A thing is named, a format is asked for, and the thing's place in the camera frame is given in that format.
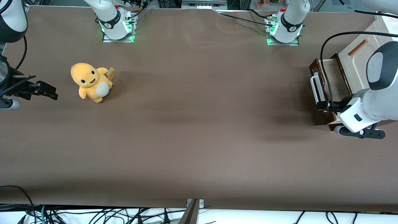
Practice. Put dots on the dark metal bar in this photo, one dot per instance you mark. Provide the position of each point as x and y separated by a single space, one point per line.
190 216

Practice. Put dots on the yellow plush toy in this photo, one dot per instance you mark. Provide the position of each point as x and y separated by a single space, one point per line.
90 82

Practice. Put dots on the brown table cover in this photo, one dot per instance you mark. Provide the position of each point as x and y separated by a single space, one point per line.
199 130

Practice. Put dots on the small orange objects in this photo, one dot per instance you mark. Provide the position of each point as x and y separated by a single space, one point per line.
264 3

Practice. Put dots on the cream drawer cabinet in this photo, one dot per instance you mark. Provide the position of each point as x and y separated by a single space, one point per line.
357 65

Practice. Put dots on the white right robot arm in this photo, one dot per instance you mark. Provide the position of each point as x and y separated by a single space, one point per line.
108 18

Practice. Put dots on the dark wood drawer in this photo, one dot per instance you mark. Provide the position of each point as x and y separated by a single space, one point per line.
337 77

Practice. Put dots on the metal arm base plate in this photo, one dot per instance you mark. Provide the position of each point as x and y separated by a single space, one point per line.
124 39
290 44

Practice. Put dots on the silver mounting bracket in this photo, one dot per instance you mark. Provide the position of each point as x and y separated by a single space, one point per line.
201 202

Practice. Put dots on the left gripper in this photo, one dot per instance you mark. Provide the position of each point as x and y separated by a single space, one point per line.
338 105

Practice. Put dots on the grey electronics box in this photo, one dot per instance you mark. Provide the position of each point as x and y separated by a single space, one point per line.
203 3

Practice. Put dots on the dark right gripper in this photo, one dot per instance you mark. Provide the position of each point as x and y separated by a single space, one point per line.
19 87

